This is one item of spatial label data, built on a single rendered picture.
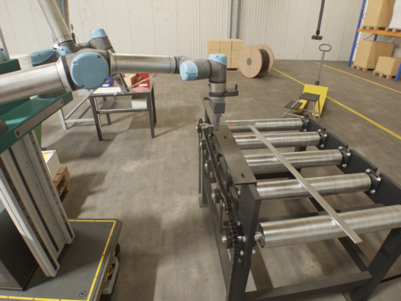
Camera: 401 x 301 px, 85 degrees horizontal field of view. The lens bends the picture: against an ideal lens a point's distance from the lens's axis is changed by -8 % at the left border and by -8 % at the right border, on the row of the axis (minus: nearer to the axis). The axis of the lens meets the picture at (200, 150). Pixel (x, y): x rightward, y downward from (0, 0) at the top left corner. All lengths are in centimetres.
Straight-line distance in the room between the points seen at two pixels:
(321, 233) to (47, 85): 121
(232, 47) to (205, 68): 781
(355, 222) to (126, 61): 123
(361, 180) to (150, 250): 166
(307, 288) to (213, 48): 790
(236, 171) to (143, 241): 146
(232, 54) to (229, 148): 776
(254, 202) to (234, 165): 21
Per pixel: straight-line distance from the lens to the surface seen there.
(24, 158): 158
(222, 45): 871
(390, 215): 145
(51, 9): 134
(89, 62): 82
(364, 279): 189
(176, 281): 199
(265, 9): 1204
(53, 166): 284
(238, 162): 103
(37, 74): 86
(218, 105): 100
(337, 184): 154
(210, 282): 198
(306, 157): 171
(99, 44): 130
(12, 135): 112
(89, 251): 189
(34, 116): 123
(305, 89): 624
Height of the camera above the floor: 172
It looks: 30 degrees down
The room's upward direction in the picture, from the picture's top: straight up
